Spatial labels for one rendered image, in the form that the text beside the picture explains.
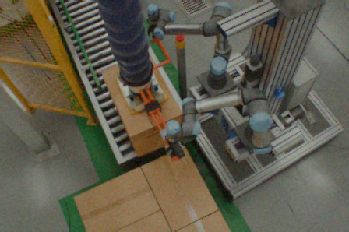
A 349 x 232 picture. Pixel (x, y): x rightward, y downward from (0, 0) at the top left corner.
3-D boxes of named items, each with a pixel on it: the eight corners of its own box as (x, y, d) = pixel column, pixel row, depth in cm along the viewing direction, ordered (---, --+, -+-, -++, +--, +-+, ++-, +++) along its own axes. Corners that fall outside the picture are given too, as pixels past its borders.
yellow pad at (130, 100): (114, 79, 285) (113, 75, 280) (126, 73, 286) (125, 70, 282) (131, 115, 270) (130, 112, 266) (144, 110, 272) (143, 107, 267)
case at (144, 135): (111, 97, 324) (100, 72, 288) (154, 79, 329) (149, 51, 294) (138, 157, 299) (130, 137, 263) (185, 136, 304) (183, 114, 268)
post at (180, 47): (179, 98, 396) (174, 39, 306) (185, 95, 397) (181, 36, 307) (181, 103, 393) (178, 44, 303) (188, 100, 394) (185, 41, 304)
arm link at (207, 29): (226, 42, 230) (156, 41, 253) (230, 28, 235) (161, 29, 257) (220, 29, 221) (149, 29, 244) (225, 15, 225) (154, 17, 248)
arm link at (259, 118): (269, 134, 249) (267, 96, 201) (272, 155, 243) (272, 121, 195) (251, 136, 252) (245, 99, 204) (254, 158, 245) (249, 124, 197)
